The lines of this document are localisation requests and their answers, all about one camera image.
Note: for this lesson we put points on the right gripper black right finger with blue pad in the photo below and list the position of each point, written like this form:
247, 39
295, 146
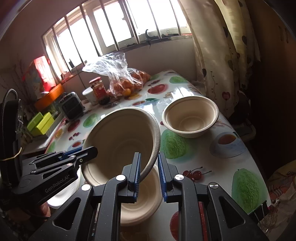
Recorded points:
205, 212

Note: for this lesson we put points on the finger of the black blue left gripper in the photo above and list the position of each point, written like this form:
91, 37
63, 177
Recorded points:
79, 155

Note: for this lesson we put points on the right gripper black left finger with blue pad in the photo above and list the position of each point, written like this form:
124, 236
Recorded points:
93, 213

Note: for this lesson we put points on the white paper plate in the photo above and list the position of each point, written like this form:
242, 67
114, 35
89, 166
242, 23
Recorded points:
60, 198

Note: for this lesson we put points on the beige paper bowl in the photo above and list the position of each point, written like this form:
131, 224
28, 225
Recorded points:
117, 137
148, 201

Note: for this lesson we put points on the person's left hand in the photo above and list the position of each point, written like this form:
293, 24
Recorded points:
45, 210

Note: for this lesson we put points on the striped grey tray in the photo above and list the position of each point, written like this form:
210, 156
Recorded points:
54, 124

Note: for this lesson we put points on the small grey desktop fan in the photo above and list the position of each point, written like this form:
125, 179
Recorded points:
71, 106

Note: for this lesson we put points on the green box left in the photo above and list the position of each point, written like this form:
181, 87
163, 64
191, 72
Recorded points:
34, 121

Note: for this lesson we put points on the yellow-green box right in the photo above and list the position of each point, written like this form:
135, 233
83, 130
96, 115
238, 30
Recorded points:
43, 126

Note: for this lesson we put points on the fruit print tablecloth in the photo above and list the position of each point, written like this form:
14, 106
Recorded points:
219, 154

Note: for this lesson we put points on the white instant noodle cup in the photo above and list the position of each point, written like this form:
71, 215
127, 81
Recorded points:
90, 96

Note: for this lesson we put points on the red label glass jar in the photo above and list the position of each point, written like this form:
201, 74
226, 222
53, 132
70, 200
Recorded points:
100, 91

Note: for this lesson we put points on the orange box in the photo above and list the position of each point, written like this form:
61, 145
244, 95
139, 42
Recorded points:
49, 98

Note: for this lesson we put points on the clear plastic bag of oranges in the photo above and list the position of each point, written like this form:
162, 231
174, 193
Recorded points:
123, 81

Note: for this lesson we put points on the red gift bag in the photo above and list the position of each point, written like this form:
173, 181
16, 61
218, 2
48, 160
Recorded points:
39, 77

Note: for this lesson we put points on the beige bowl at edge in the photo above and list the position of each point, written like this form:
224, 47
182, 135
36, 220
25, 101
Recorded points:
190, 116

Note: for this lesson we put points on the patterned beige curtain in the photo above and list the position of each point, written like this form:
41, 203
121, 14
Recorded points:
225, 50

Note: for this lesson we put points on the black camera device with cable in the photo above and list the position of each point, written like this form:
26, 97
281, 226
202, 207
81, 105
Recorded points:
11, 130

